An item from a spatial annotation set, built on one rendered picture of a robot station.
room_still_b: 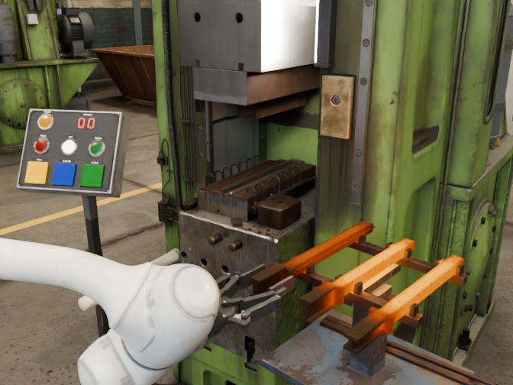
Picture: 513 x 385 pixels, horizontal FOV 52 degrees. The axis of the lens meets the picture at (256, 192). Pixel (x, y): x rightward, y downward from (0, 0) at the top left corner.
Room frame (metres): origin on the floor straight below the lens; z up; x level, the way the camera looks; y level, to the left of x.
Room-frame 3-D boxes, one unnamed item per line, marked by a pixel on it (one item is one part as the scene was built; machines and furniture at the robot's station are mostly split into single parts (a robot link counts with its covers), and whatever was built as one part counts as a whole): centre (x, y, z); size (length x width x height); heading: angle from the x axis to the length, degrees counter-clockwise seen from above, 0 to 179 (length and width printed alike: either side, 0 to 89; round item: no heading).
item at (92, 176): (1.65, 0.54, 1.01); 0.07 x 0.05 x 0.07; 80
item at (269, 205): (1.48, -0.07, 0.95); 0.12 x 0.08 x 0.06; 145
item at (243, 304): (0.86, 0.01, 1.01); 0.11 x 0.01 x 0.04; 116
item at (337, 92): (1.46, -0.22, 1.27); 0.09 x 0.02 x 0.17; 55
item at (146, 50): (8.64, 1.60, 0.43); 1.89 x 1.20 x 0.85; 47
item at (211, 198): (1.71, -0.01, 0.96); 0.42 x 0.20 x 0.09; 145
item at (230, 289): (0.90, 0.06, 1.01); 0.11 x 0.01 x 0.04; 159
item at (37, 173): (1.69, 0.74, 1.01); 0.07 x 0.05 x 0.07; 80
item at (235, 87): (1.71, -0.01, 1.32); 0.42 x 0.20 x 0.10; 145
